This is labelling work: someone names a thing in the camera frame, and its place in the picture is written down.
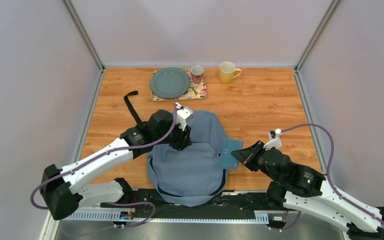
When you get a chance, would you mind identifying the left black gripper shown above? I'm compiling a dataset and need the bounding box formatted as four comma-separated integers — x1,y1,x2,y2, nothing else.
153,116,193,151

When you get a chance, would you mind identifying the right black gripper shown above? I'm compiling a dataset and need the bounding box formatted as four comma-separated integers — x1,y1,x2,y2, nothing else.
230,141,283,186

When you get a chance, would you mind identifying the small teal wallet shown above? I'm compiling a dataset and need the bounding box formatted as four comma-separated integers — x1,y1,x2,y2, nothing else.
219,138,243,169

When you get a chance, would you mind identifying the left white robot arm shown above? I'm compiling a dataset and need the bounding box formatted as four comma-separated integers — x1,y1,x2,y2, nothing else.
35,107,194,220

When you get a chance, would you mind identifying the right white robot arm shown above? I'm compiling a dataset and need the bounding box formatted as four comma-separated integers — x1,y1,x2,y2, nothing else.
231,139,384,240

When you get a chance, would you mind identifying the floral serving tray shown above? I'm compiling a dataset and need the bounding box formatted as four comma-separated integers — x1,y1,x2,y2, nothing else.
151,68,208,102

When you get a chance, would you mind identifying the green ceramic plate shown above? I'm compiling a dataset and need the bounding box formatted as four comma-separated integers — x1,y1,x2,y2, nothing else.
149,67,191,99

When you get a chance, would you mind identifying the pink patterned mug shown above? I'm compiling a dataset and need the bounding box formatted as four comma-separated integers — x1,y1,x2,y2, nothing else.
190,65,205,84

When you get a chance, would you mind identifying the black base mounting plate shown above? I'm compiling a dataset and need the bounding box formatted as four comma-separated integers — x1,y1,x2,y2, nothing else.
118,188,295,221

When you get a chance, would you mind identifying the yellow ceramic mug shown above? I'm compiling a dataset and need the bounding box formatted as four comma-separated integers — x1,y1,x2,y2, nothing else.
219,61,242,84

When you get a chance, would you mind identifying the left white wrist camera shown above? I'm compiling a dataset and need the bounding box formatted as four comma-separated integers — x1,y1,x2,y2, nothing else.
174,102,194,131

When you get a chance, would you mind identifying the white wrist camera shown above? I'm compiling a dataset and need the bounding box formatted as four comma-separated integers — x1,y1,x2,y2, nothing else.
263,128,283,151
174,102,194,131

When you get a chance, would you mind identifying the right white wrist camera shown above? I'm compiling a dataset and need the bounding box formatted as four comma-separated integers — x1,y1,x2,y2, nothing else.
263,128,283,151

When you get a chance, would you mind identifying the aluminium front frame rail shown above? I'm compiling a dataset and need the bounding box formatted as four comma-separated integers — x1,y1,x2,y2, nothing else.
39,187,360,240

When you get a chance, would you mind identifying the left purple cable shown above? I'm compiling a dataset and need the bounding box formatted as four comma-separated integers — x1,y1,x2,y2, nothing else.
29,104,179,229

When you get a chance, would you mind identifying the purple cable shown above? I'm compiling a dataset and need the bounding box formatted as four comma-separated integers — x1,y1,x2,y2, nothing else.
279,123,384,240
29,104,179,229

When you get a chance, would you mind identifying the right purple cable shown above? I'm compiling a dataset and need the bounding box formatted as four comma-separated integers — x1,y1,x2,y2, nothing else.
279,123,384,240

